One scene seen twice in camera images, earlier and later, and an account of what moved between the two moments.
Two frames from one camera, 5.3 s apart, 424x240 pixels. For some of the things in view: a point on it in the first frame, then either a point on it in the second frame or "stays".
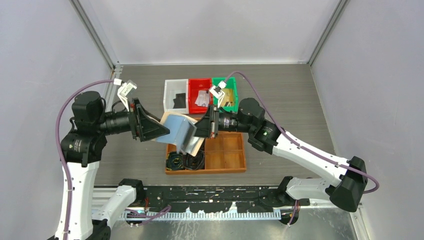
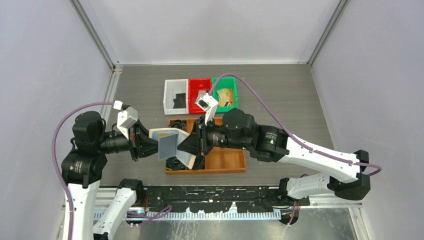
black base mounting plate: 222,199 stays
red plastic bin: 195,85 stays
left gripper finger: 149,126 to 146,145
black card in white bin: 180,101 stays
